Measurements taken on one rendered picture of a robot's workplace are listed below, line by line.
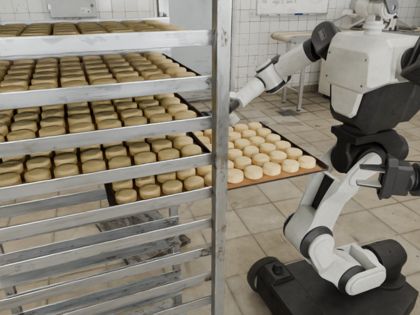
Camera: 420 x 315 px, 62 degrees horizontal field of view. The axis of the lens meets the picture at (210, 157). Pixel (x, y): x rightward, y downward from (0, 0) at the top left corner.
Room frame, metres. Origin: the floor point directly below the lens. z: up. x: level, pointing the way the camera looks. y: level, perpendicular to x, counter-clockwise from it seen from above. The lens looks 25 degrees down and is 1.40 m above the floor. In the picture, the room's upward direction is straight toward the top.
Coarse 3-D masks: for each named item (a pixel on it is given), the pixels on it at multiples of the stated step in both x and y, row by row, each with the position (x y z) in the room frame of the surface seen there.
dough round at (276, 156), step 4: (272, 152) 0.95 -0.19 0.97; (276, 152) 0.95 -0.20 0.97; (280, 152) 0.95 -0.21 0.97; (284, 152) 0.95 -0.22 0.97; (272, 156) 0.93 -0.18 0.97; (276, 156) 0.92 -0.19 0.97; (280, 156) 0.92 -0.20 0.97; (284, 156) 0.92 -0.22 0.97; (272, 160) 0.92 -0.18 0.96; (276, 160) 0.92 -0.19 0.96; (280, 160) 0.91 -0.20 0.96
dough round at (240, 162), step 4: (240, 156) 0.92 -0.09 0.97; (244, 156) 0.92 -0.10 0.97; (236, 160) 0.89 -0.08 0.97; (240, 160) 0.89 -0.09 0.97; (244, 160) 0.89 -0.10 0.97; (248, 160) 0.89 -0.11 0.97; (236, 164) 0.88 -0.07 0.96; (240, 164) 0.88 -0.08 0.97; (244, 164) 0.88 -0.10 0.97; (248, 164) 0.88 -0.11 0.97; (240, 168) 0.88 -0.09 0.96
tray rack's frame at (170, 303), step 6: (0, 246) 0.92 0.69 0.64; (0, 252) 0.91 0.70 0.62; (6, 288) 0.91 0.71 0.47; (12, 288) 0.91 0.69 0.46; (6, 294) 0.91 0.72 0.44; (156, 306) 1.12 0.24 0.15; (162, 306) 1.12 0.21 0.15; (168, 306) 1.12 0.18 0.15; (12, 312) 0.91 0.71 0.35; (18, 312) 0.91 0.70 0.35; (132, 312) 1.08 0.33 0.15; (138, 312) 1.08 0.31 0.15; (144, 312) 1.08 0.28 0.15; (150, 312) 1.08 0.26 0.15
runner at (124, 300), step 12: (192, 276) 0.72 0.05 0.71; (204, 276) 0.73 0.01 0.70; (156, 288) 0.68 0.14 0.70; (168, 288) 0.69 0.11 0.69; (180, 288) 0.70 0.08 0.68; (120, 300) 0.65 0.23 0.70; (132, 300) 0.66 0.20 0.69; (72, 312) 0.60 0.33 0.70; (84, 312) 0.61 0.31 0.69; (96, 312) 0.62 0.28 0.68
